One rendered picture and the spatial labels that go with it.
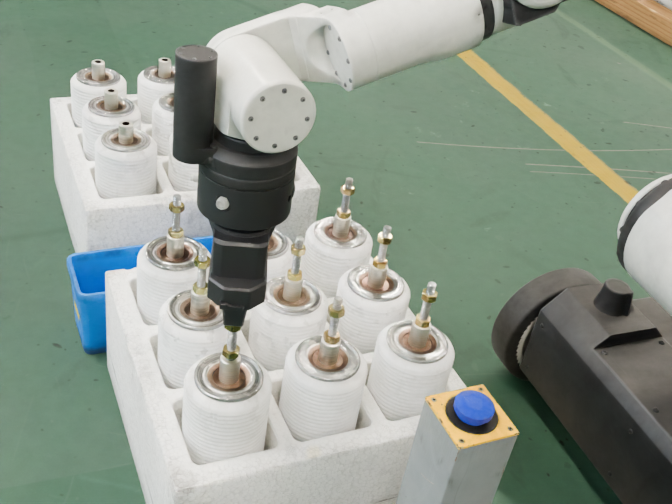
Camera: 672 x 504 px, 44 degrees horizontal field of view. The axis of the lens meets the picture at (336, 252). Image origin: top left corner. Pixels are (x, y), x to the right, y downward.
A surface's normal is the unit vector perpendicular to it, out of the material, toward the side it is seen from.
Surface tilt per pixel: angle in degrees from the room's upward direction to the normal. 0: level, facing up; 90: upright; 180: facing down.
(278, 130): 90
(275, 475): 90
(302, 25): 103
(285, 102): 90
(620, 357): 0
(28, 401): 0
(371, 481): 90
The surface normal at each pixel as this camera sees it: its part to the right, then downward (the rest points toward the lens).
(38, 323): 0.14, -0.81
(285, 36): 0.39, 0.57
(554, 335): -0.93, 0.10
